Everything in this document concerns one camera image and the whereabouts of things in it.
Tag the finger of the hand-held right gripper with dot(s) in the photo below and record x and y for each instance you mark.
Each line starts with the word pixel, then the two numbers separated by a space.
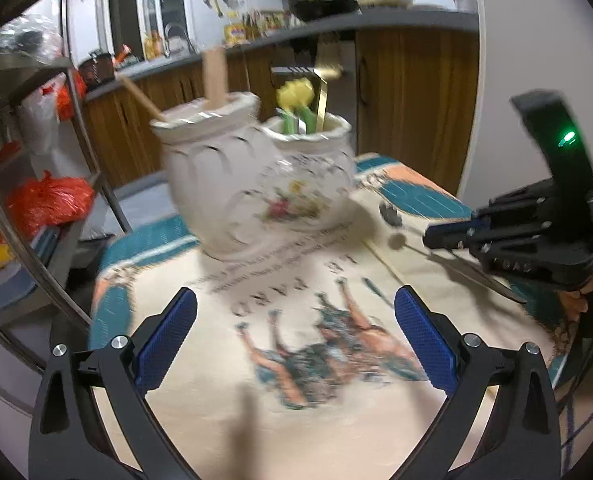
pixel 521 260
pixel 506 212

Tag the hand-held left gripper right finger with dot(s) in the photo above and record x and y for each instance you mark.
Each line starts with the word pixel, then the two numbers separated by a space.
pixel 426 345

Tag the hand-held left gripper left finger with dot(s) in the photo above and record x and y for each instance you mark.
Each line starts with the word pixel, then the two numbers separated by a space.
pixel 169 340

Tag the white floral ceramic utensil holder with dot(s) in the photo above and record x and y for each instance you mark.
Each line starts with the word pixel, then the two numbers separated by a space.
pixel 216 185

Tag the gold metal spoon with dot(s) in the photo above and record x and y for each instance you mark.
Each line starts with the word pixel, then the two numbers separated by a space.
pixel 326 71

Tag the yellow green training chopsticks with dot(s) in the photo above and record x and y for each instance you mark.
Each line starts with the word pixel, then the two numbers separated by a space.
pixel 294 94

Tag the printed tablecloth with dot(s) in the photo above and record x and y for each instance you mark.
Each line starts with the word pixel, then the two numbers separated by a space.
pixel 276 280

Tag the wooden kitchen cabinets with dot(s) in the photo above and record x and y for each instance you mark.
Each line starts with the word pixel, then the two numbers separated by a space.
pixel 411 100

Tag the red plastic bag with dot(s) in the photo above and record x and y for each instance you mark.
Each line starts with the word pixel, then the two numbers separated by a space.
pixel 69 92
pixel 51 200

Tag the built-in oven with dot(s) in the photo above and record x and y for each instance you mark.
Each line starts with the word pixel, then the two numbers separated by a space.
pixel 344 55

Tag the grey kitchen countertop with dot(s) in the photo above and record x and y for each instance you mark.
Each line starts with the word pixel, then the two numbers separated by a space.
pixel 376 22

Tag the white plastic bag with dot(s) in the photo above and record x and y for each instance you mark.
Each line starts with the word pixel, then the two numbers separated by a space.
pixel 39 115

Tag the black frying pan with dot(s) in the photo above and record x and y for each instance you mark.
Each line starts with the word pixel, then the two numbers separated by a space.
pixel 321 2

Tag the dark cooking pot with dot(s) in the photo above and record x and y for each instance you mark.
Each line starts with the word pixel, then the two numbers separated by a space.
pixel 96 65

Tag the yellow bottle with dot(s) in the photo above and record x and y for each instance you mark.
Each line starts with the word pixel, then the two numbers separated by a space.
pixel 151 45

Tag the metal kitchen faucet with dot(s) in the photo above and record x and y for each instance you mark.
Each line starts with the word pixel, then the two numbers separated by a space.
pixel 176 35

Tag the metal shelf rack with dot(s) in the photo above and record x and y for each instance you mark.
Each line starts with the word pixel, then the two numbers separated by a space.
pixel 26 62

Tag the yellow food container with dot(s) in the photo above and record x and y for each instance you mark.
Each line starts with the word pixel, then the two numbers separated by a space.
pixel 235 32

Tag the clear plastic bag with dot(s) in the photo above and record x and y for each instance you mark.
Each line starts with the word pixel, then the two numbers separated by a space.
pixel 21 35

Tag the dark window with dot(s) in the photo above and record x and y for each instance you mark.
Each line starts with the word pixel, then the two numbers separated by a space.
pixel 146 0

